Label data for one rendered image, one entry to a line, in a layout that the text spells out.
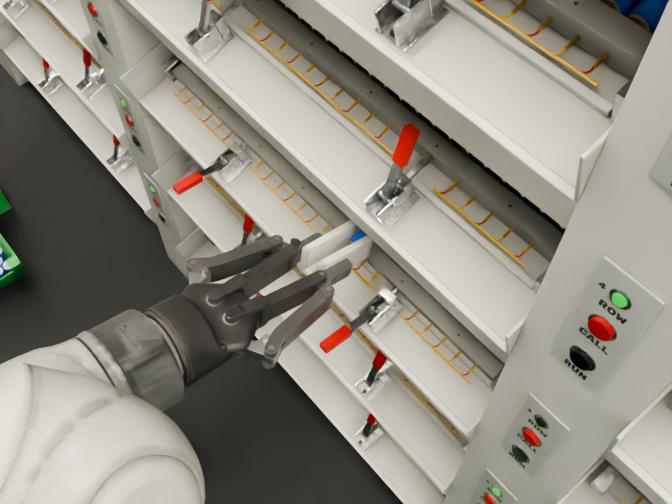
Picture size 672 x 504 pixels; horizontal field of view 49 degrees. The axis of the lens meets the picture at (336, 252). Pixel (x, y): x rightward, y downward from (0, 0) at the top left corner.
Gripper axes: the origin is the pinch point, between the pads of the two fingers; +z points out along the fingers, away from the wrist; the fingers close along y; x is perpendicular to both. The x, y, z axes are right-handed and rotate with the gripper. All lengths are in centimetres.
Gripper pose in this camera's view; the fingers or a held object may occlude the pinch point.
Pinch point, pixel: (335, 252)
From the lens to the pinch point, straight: 74.4
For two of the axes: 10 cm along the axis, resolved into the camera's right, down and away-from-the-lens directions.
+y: -6.6, -6.3, 4.2
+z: 7.4, -4.2, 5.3
